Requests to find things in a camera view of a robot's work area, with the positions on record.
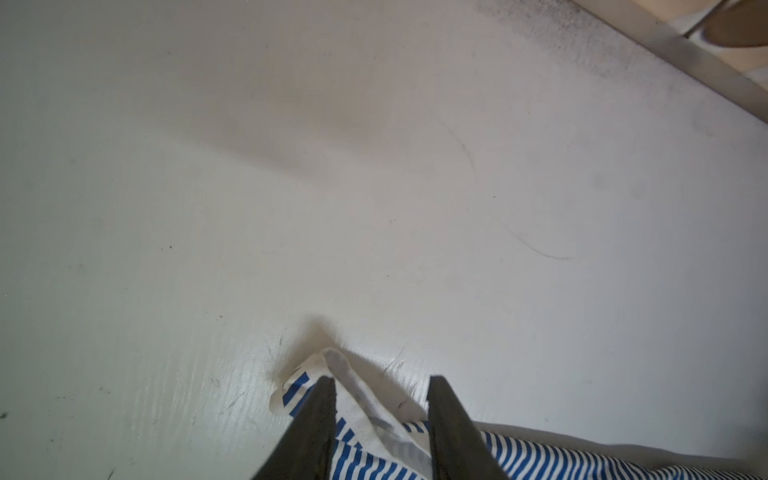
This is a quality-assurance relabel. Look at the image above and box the blue white striped tank top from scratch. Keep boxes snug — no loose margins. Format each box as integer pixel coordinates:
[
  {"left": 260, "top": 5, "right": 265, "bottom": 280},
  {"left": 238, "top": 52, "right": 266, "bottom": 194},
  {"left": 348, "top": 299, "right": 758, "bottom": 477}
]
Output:
[{"left": 269, "top": 348, "right": 743, "bottom": 479}]

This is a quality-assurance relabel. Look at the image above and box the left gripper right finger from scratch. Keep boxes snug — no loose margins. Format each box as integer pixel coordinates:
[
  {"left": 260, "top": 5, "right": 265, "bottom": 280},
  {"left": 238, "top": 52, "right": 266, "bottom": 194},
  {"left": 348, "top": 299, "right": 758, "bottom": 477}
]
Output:
[{"left": 427, "top": 376, "right": 507, "bottom": 480}]

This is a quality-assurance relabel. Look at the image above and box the aluminium table edge rail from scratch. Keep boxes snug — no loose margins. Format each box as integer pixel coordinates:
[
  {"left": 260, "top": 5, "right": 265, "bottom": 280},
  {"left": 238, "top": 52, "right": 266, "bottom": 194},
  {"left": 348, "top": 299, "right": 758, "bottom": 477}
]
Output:
[{"left": 575, "top": 0, "right": 767, "bottom": 121}]

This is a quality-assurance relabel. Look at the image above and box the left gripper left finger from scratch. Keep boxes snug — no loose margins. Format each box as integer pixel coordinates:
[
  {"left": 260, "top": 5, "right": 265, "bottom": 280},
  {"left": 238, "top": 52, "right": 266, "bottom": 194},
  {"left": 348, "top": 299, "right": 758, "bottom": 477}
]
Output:
[{"left": 252, "top": 376, "right": 336, "bottom": 480}]

